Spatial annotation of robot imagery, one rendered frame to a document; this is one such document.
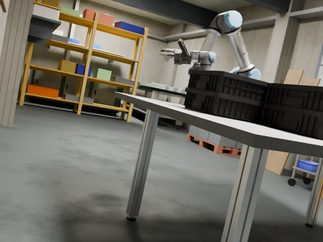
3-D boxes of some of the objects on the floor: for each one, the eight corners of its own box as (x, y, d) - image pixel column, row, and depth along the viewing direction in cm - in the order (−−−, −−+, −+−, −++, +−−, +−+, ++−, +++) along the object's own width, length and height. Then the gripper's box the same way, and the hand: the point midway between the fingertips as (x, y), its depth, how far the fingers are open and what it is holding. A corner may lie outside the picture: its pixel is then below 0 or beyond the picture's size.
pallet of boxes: (251, 158, 553) (266, 96, 544) (216, 153, 525) (230, 88, 516) (217, 144, 648) (229, 91, 639) (186, 139, 620) (198, 84, 611)
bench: (96, 184, 248) (115, 91, 243) (265, 197, 313) (282, 124, 307) (203, 356, 102) (255, 133, 97) (478, 314, 167) (518, 179, 161)
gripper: (190, 67, 221) (158, 65, 224) (192, 59, 231) (161, 57, 233) (191, 54, 216) (158, 53, 219) (192, 47, 226) (161, 45, 229)
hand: (162, 51), depth 224 cm, fingers open, 5 cm apart
